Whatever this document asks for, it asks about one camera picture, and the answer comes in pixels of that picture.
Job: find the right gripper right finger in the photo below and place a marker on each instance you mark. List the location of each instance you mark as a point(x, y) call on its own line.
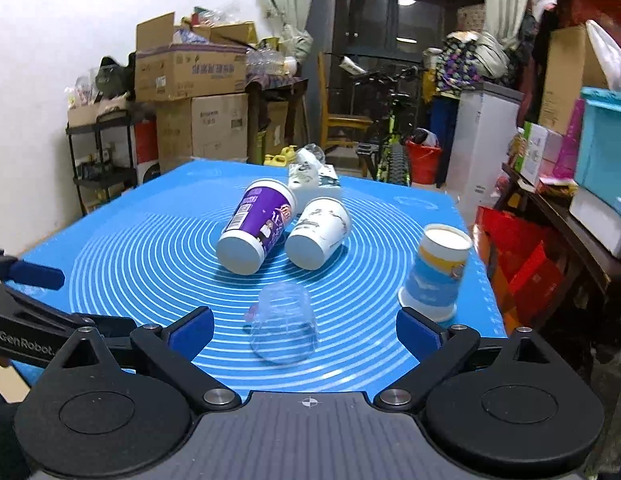
point(441, 353)

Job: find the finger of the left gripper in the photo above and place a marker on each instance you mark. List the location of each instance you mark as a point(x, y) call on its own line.
point(17, 270)

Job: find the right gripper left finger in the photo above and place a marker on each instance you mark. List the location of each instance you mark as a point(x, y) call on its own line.
point(166, 354)

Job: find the clear plastic cup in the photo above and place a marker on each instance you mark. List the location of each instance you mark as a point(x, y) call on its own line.
point(282, 324)

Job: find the blue yellow paper cup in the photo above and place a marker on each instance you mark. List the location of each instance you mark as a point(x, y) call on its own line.
point(432, 285)

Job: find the white printed paper cup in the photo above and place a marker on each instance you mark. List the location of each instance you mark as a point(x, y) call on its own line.
point(322, 228)

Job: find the purple white tall cup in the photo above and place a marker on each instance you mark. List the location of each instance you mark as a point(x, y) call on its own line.
point(266, 209)

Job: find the blue silicone baking mat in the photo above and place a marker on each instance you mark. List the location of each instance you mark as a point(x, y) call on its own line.
point(150, 255)

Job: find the black metal shelf rack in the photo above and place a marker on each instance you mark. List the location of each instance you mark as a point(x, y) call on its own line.
point(111, 154)

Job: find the dark wooden side table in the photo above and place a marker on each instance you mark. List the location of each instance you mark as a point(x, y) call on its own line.
point(590, 296)

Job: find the red bucket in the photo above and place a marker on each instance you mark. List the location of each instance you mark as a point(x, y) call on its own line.
point(425, 162)

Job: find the white tissue pack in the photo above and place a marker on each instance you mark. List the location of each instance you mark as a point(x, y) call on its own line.
point(310, 177)

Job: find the yellow jug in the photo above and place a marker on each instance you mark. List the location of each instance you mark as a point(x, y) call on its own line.
point(286, 157)

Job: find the lower large cardboard box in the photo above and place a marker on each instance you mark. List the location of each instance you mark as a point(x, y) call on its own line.
point(210, 127)

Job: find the white green product box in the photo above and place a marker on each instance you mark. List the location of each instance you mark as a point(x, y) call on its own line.
point(540, 152)

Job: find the white chest freezer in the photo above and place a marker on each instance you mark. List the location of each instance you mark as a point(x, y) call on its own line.
point(486, 123)

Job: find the teal plastic storage bin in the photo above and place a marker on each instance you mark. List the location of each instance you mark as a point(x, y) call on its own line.
point(598, 167)

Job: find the black green bicycle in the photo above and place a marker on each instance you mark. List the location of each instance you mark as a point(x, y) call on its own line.
point(379, 137)

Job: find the top open cardboard box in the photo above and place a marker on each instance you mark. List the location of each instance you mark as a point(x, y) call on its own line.
point(169, 68)

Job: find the tall right cardboard box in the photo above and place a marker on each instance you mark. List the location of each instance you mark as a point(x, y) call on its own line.
point(571, 65)

